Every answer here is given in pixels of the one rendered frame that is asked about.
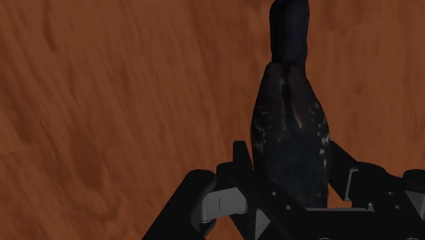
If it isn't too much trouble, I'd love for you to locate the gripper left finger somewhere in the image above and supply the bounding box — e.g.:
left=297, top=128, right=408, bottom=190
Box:
left=142, top=140, right=293, bottom=240

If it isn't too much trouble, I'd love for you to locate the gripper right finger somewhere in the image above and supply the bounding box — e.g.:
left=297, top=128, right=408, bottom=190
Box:
left=328, top=140, right=425, bottom=240

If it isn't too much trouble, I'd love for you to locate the dark speckled bottle-shaped object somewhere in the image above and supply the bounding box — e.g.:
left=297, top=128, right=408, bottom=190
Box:
left=250, top=0, right=332, bottom=209

